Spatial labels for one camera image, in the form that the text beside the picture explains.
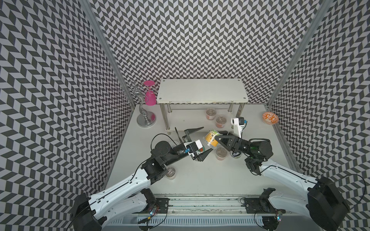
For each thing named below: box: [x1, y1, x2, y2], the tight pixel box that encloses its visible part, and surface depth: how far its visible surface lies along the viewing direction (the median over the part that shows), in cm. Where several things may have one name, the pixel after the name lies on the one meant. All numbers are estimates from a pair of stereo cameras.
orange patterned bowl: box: [262, 111, 279, 126], surface depth 107 cm
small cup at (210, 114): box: [205, 107, 217, 121], surface depth 101 cm
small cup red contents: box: [165, 166, 176, 180], surface depth 79 cm
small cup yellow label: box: [202, 128, 224, 148], surface depth 57 cm
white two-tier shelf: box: [156, 78, 249, 132], surface depth 85 cm
